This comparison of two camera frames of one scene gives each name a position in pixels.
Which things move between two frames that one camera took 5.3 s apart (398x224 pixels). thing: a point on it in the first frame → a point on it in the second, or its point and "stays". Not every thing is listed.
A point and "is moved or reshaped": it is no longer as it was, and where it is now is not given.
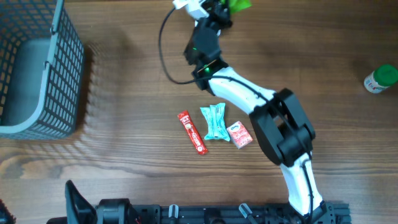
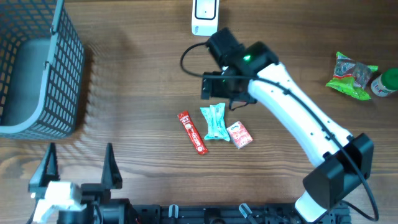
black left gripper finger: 5,216 → 45,184
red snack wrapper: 193,132 stays
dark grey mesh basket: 41,65 stays
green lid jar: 383,77 is moved or reshaped
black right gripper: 221,14 → 210,88
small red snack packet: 240,135 stays
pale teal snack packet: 217,127 stays
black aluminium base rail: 325,213 stays
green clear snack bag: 238,5 → 351,77
